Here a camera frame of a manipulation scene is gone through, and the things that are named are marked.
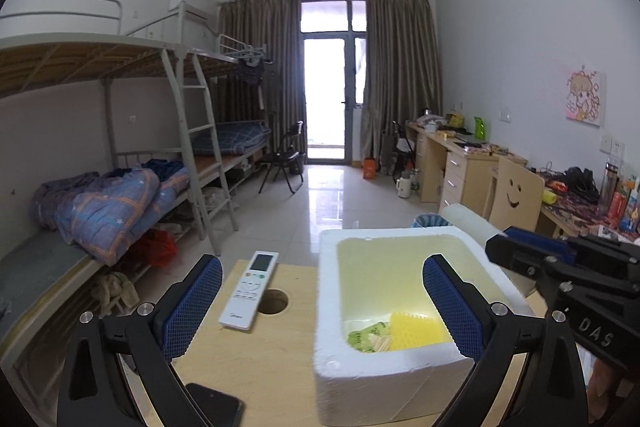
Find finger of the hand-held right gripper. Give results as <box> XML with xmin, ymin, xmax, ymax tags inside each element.
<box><xmin>502</xmin><ymin>227</ymin><xmax>577</xmax><ymax>259</ymax></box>
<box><xmin>485</xmin><ymin>234</ymin><xmax>548</xmax><ymax>279</ymax></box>

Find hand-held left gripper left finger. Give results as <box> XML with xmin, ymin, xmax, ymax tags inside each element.
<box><xmin>56</xmin><ymin>253</ymin><xmax>224</xmax><ymax>427</ymax></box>

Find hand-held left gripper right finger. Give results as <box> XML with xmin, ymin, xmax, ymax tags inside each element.
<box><xmin>422</xmin><ymin>254</ymin><xmax>591</xmax><ymax>427</ymax></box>

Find yellow ribbed sponge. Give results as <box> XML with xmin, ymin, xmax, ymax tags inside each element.
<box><xmin>387</xmin><ymin>311</ymin><xmax>448</xmax><ymax>352</ymax></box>

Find white foam box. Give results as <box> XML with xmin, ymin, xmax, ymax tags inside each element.
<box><xmin>312</xmin><ymin>227</ymin><xmax>536</xmax><ymax>425</ymax></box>

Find person's right hand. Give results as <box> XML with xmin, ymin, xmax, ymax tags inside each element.
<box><xmin>587</xmin><ymin>352</ymin><xmax>633</xmax><ymax>408</ymax></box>

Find desk with patterned cloth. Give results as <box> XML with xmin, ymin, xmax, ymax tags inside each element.
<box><xmin>530</xmin><ymin>167</ymin><xmax>640</xmax><ymax>240</ymax></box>

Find wooden smiley chair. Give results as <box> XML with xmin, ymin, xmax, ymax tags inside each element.
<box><xmin>482</xmin><ymin>155</ymin><xmax>546</xmax><ymax>233</ymax></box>

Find white remote control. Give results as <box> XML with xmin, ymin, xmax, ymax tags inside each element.
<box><xmin>218</xmin><ymin>250</ymin><xmax>278</xmax><ymax>331</ymax></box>

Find white foam lid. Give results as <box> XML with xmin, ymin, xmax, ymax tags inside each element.
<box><xmin>440</xmin><ymin>203</ymin><xmax>503</xmax><ymax>253</ymax></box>

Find red plastic bag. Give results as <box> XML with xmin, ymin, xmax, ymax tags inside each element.
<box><xmin>132</xmin><ymin>229</ymin><xmax>178</xmax><ymax>270</ymax></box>

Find black bag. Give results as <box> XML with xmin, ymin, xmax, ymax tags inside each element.
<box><xmin>565</xmin><ymin>167</ymin><xmax>598</xmax><ymax>198</ymax></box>

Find beige cloth bundle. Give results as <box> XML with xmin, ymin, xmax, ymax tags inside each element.
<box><xmin>92</xmin><ymin>272</ymin><xmax>141</xmax><ymax>318</ymax></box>

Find beige wrapper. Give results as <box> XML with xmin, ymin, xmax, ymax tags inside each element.
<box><xmin>367</xmin><ymin>322</ymin><xmax>396</xmax><ymax>354</ymax></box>

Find trash bin with blue bag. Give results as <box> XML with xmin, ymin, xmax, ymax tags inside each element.
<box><xmin>412</xmin><ymin>213</ymin><xmax>451</xmax><ymax>230</ymax></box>

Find metal thermos bottle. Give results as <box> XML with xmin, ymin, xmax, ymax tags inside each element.
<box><xmin>600</xmin><ymin>162</ymin><xmax>621</xmax><ymax>208</ymax></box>

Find blue label bottle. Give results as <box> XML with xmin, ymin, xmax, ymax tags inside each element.
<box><xmin>625</xmin><ymin>177</ymin><xmax>640</xmax><ymax>228</ymax></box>

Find black smartphone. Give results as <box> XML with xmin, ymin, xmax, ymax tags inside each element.
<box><xmin>185</xmin><ymin>382</ymin><xmax>246</xmax><ymax>427</ymax></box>

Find wooden desk with drawers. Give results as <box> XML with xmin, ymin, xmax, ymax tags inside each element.
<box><xmin>405</xmin><ymin>119</ymin><xmax>528</xmax><ymax>212</ymax></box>

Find blue plaid blanket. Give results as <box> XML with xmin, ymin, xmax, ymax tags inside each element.
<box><xmin>32</xmin><ymin>167</ymin><xmax>191</xmax><ymax>265</ymax></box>

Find white thermos jug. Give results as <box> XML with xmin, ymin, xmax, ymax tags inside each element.
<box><xmin>396</xmin><ymin>171</ymin><xmax>416</xmax><ymax>199</ymax></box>

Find blue plaid mattress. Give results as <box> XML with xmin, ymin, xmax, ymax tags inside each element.
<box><xmin>192</xmin><ymin>121</ymin><xmax>268</xmax><ymax>156</ymax></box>

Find black folding chair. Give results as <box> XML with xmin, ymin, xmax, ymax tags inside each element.
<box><xmin>257</xmin><ymin>121</ymin><xmax>306</xmax><ymax>194</ymax></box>

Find brown curtain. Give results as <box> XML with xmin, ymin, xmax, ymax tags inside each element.
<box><xmin>218</xmin><ymin>0</ymin><xmax>306</xmax><ymax>168</ymax></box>
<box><xmin>364</xmin><ymin>0</ymin><xmax>443</xmax><ymax>168</ymax></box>

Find dark hanging clothes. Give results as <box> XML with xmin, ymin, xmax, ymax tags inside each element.
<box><xmin>235</xmin><ymin>57</ymin><xmax>266</xmax><ymax>88</ymax></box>

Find white metal bunk bed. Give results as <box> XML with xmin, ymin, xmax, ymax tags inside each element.
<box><xmin>187</xmin><ymin>32</ymin><xmax>281</xmax><ymax>188</ymax></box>
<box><xmin>0</xmin><ymin>0</ymin><xmax>240</xmax><ymax>408</ymax></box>

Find glass balcony door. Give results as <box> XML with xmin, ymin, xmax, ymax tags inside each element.
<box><xmin>300</xmin><ymin>0</ymin><xmax>368</xmax><ymax>162</ymax></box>

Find white air conditioner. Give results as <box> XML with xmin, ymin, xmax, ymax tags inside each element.
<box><xmin>170</xmin><ymin>0</ymin><xmax>221</xmax><ymax>25</ymax></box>

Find pink wall poster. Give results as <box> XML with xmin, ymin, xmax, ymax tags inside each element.
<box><xmin>565</xmin><ymin>66</ymin><xmax>607</xmax><ymax>126</ymax></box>

